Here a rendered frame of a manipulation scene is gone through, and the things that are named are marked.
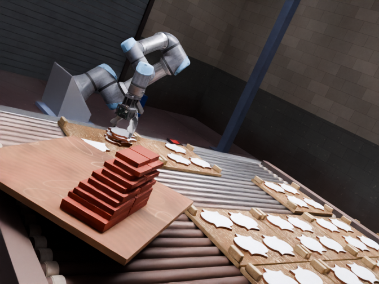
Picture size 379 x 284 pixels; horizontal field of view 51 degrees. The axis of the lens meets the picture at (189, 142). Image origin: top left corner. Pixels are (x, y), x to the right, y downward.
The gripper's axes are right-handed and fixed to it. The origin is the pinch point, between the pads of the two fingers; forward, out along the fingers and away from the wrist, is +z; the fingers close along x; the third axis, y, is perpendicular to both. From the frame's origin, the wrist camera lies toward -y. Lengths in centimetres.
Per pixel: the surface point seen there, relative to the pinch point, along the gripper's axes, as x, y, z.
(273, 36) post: -59, -493, -114
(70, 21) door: -341, -365, -6
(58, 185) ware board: 31, 83, -5
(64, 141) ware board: 10, 56, -5
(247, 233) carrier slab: 75, 18, 5
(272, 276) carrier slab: 90, 42, 4
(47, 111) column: -49, -6, 12
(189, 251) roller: 64, 52, 7
